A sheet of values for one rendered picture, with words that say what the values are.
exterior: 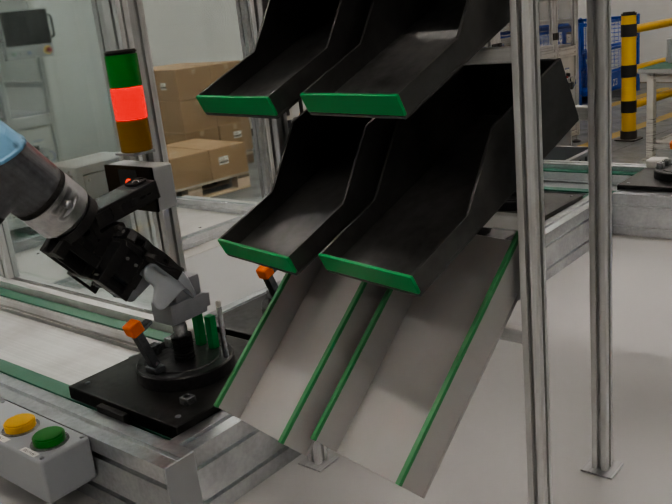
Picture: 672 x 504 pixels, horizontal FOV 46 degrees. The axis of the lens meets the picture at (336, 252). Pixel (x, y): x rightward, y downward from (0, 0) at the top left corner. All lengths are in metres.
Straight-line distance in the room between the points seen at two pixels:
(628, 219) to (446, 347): 1.21
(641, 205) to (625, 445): 0.95
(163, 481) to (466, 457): 0.39
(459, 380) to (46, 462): 0.52
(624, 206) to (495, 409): 0.90
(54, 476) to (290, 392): 0.32
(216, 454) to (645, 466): 0.53
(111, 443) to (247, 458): 0.17
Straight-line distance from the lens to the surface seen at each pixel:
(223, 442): 1.03
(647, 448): 1.14
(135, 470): 1.04
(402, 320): 0.90
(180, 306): 1.12
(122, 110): 1.29
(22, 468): 1.11
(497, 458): 1.10
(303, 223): 0.89
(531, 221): 0.79
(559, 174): 2.33
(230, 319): 1.34
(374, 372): 0.89
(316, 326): 0.95
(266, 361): 0.98
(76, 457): 1.08
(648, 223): 1.99
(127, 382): 1.18
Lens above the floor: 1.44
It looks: 17 degrees down
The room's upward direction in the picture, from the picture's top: 6 degrees counter-clockwise
